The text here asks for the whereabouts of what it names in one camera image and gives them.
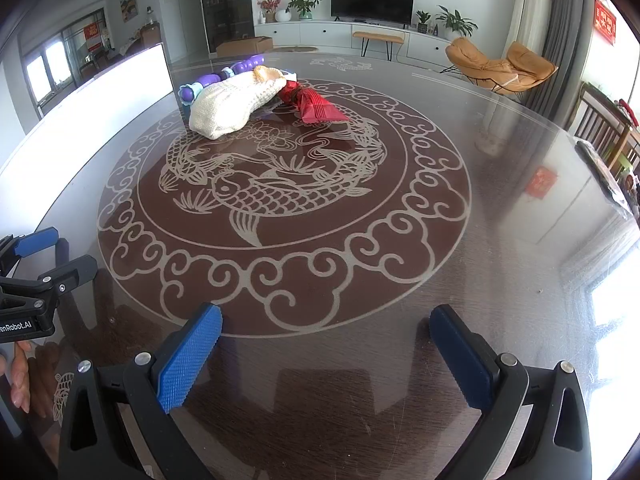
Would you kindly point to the cream knit hat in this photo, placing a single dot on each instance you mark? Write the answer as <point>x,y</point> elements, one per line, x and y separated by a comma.
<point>230,107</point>

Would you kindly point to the white patterned curtain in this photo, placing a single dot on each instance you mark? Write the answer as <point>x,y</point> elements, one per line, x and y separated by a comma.
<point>530,5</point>

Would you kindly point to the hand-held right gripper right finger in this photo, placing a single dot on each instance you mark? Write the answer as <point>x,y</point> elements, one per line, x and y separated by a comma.
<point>460,360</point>

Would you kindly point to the black television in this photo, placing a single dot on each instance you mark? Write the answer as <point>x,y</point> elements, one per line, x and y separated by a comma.
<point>372,2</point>

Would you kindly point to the clear plastic bag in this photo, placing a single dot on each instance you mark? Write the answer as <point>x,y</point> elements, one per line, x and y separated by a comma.
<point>607,175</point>

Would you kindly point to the green plant in vase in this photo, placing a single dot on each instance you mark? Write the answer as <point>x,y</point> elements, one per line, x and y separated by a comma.
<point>304,5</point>

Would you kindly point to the white television cabinet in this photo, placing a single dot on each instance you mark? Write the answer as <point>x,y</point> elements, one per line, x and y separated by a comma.
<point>325,35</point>

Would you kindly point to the large leafy potted plant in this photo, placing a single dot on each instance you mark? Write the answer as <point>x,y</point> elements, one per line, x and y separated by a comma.
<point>456,22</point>

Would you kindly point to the grey curtain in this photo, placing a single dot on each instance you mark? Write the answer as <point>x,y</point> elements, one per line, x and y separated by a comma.
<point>570,35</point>

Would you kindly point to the red flowers in vase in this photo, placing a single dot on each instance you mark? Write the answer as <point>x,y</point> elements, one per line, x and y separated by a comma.
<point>270,5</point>

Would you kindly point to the red wall decoration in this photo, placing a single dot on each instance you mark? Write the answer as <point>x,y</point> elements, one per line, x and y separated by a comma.
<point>606,21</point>

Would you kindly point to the wooden slatted chair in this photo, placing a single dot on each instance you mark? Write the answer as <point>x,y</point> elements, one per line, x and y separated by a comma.
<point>600,125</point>

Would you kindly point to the white round vase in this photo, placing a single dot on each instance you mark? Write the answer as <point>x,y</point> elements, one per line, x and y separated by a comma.
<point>282,16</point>

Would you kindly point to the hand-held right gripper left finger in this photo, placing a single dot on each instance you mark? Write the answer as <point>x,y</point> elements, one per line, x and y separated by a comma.
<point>187,360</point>

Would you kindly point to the red sign on glass door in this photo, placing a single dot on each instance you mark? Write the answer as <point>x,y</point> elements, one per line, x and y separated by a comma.
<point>92,36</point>

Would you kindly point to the purple plastic toy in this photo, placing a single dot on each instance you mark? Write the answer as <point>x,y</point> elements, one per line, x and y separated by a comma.
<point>220,80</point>

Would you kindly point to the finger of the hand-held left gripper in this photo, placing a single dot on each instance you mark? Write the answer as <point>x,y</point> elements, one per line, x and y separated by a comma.
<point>75,270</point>
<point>35,242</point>

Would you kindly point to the small potted plant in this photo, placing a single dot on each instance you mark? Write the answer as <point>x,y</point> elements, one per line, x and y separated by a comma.
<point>423,21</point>

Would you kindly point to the brown cardboard box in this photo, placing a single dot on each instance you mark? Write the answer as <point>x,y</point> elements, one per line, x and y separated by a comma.
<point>245,46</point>

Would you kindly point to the wooden bench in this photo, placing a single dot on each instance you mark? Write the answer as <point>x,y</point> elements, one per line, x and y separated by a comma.
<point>377,36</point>

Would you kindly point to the red pleated ornament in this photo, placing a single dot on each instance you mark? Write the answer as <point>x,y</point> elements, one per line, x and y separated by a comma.
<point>315,107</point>

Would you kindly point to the dark glass display cabinet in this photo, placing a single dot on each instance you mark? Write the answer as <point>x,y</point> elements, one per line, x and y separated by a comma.
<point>225,5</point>

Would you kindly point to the orange lounge chair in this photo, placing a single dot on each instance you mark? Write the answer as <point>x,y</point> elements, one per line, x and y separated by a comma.
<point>480,62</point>

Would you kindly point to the round beige floor cushion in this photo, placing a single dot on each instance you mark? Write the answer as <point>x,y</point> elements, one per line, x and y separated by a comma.
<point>295,49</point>

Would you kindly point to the person's left hand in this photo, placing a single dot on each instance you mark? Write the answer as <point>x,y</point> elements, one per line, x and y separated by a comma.
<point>21,380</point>

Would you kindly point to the brown patterned glass desktop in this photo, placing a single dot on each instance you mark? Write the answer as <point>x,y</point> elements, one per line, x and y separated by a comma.
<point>500,260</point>

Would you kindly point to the framed wall picture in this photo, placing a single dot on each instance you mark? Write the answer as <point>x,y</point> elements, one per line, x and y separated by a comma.
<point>128,2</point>

